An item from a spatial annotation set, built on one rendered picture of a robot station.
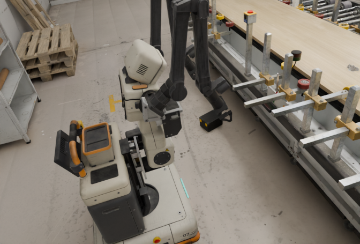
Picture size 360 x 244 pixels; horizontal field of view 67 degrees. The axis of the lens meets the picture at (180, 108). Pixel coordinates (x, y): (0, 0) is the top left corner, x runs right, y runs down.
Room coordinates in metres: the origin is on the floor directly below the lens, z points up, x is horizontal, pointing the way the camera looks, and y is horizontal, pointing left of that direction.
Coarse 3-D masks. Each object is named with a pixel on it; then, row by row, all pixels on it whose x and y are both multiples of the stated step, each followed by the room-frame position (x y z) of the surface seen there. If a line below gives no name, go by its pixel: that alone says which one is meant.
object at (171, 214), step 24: (168, 168) 1.44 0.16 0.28; (168, 192) 1.22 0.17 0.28; (144, 216) 1.06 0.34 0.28; (168, 216) 1.04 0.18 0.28; (192, 216) 1.02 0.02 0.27; (96, 240) 0.95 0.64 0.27; (120, 240) 0.92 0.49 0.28; (144, 240) 0.90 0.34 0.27; (168, 240) 0.92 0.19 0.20; (192, 240) 0.95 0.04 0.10
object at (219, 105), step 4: (220, 96) 1.15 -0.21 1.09; (216, 100) 1.07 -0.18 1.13; (220, 100) 1.08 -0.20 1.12; (212, 104) 1.07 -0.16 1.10; (216, 104) 1.07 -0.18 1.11; (220, 104) 1.07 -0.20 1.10; (224, 104) 1.08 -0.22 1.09; (216, 108) 1.08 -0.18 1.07; (220, 108) 1.07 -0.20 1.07; (224, 108) 1.06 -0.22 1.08; (216, 112) 1.06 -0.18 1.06; (220, 112) 1.05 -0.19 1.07
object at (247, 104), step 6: (294, 90) 1.43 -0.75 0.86; (300, 90) 1.42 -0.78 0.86; (306, 90) 1.43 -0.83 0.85; (270, 96) 1.40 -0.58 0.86; (276, 96) 1.39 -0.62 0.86; (282, 96) 1.40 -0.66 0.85; (246, 102) 1.37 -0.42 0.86; (252, 102) 1.36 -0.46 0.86; (258, 102) 1.37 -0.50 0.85; (264, 102) 1.37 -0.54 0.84
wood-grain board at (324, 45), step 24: (216, 0) 3.51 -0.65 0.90; (240, 0) 3.37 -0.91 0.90; (264, 0) 3.24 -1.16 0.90; (240, 24) 2.59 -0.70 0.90; (264, 24) 2.51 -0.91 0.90; (288, 24) 2.42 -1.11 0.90; (312, 24) 2.34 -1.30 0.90; (288, 48) 1.94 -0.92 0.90; (312, 48) 1.88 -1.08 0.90; (336, 48) 1.83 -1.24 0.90; (336, 72) 1.50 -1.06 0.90
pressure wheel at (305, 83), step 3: (300, 81) 1.45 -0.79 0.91; (303, 81) 1.45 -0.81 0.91; (306, 81) 1.45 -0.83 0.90; (309, 81) 1.44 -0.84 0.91; (297, 84) 1.45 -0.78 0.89; (300, 84) 1.42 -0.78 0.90; (303, 84) 1.41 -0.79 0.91; (306, 84) 1.41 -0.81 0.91; (309, 84) 1.41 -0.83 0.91; (300, 87) 1.42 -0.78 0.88; (303, 87) 1.41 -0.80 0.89; (306, 87) 1.40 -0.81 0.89; (303, 93) 1.44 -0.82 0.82
